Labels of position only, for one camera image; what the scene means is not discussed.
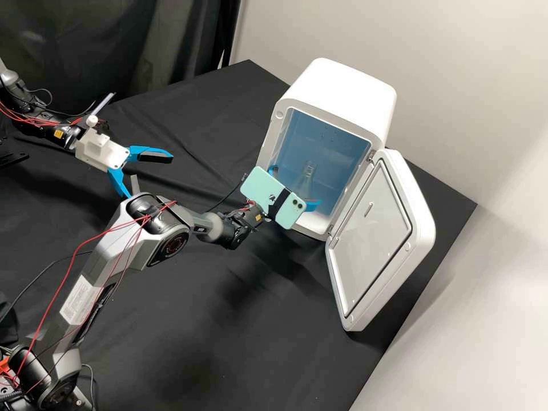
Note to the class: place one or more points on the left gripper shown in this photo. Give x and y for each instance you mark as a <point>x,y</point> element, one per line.
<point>100,152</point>

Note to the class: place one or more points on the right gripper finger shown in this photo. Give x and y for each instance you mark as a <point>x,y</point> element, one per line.
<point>313,205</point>
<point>274,170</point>

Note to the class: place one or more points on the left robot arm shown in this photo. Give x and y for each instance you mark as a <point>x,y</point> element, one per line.
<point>25,115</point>

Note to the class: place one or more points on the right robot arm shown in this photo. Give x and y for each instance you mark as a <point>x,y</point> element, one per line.
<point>141,239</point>

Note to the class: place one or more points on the clear flask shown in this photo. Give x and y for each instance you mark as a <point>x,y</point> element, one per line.
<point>309,176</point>

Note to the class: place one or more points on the incubator door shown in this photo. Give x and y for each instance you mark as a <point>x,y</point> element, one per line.
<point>385,239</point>

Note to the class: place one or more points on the white incubator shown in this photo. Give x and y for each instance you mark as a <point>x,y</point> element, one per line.
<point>342,98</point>

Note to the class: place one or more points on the right wrist camera phone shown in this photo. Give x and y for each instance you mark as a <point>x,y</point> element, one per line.
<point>261,188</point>

